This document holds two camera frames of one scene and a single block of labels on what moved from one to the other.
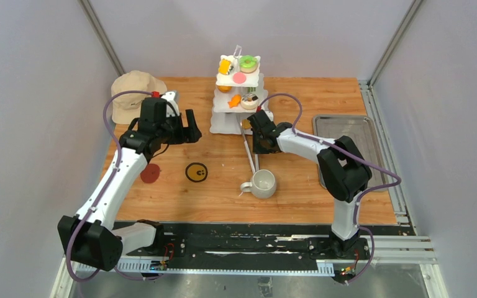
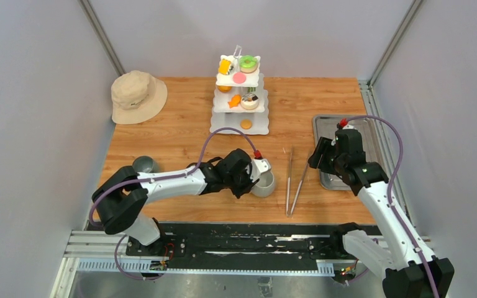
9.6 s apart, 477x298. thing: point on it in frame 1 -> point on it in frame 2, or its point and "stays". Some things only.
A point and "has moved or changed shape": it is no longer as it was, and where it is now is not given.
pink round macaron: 239,77 stays
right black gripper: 257,149 -> 319,159
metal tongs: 256,155 has moved or changed shape
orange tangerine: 225,89 stays
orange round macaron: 245,124 stays
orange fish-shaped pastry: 235,100 stays
